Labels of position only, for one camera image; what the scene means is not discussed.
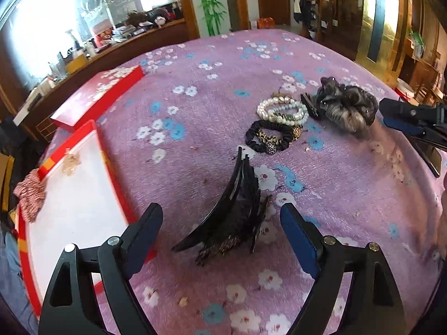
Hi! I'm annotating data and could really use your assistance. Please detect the grey sheer scrunchie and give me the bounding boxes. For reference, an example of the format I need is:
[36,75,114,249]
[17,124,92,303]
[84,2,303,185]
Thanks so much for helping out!
[301,76,379,135]

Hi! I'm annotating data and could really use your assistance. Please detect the red plaid scrunchie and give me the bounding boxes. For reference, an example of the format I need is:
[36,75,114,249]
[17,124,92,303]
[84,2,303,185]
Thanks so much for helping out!
[13,169,46,223]

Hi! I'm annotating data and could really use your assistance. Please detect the white pearl bracelet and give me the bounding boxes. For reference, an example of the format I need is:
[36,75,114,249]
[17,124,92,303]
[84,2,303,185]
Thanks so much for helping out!
[256,95,310,126]

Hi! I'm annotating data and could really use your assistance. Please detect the clear plastic hair claw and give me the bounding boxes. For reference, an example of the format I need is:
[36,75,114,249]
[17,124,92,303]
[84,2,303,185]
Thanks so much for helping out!
[62,153,81,176]

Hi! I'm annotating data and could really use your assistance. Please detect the large black hair claw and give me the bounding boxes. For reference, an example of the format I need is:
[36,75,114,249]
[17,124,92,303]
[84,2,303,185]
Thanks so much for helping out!
[172,148,261,253]

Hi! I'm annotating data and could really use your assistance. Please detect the black scrunchie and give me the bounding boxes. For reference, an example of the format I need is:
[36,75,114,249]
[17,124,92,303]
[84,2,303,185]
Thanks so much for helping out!
[246,120,296,155]

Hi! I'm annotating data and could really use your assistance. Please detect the leopard print scrunchie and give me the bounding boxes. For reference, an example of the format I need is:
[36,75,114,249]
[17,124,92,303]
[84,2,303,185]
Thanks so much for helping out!
[256,126,302,155]

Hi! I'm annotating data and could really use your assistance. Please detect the red jewelry tray box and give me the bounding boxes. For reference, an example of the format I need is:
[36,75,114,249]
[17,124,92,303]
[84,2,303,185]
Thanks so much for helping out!
[17,120,138,315]

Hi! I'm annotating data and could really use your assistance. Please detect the wooden headboard shelf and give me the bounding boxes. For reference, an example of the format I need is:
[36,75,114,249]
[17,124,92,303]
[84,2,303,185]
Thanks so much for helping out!
[20,19,199,141]

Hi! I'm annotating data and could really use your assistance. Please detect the red box lid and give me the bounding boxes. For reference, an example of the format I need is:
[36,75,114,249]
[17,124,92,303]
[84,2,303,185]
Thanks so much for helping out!
[51,65,144,132]

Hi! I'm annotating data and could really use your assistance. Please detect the purple floral bedspread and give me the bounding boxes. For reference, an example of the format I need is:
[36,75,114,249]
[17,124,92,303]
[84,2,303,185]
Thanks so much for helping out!
[96,30,443,334]

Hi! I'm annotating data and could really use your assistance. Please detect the yellow box on shelf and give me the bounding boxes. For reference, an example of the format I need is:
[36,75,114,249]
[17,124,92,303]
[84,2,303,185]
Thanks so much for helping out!
[66,54,88,75]

